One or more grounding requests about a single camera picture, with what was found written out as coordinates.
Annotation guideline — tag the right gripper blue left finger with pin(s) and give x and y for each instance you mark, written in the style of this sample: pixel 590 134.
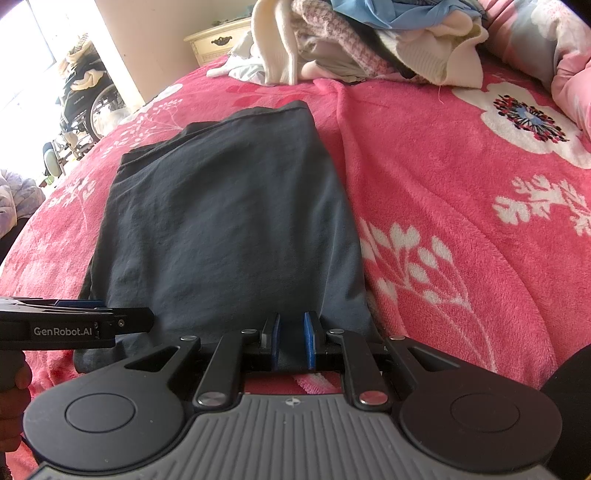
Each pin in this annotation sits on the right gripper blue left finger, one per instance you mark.
pixel 270 340

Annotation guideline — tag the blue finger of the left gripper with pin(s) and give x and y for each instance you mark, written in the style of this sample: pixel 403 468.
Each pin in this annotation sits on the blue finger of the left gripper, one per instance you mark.
pixel 77 303

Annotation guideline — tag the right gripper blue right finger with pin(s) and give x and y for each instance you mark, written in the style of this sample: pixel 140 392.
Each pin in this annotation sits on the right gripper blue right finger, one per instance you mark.
pixel 314 338

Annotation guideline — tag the dark grey trousers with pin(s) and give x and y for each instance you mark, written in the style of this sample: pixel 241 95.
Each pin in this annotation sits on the dark grey trousers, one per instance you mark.
pixel 224 225

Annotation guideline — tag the left hand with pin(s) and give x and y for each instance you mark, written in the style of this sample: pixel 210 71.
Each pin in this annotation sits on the left hand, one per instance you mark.
pixel 13 404

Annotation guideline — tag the person in lilac jacket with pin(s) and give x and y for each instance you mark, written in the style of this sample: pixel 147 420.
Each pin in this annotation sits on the person in lilac jacket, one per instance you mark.
pixel 20 198

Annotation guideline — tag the black wheelchair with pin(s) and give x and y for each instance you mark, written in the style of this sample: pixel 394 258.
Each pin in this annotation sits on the black wheelchair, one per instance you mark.
pixel 90 106

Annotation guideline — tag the pink floral blanket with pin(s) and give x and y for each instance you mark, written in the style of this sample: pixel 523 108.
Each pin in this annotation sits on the pink floral blanket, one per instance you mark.
pixel 477 247

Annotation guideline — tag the cream bedside cabinet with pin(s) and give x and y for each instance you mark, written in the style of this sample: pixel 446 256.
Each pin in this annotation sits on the cream bedside cabinet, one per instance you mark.
pixel 208 45

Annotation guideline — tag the cream white garment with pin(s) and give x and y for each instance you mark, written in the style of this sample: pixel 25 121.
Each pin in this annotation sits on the cream white garment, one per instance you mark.
pixel 442 55

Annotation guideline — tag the pink checked garment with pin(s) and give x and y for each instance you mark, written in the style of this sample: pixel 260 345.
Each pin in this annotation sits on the pink checked garment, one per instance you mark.
pixel 360 43

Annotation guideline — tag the light blue denim garment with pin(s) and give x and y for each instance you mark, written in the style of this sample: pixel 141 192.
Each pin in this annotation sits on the light blue denim garment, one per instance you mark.
pixel 405 15

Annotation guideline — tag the floral pink pillow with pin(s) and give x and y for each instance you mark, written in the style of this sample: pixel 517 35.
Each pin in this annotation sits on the floral pink pillow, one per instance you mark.
pixel 548 41

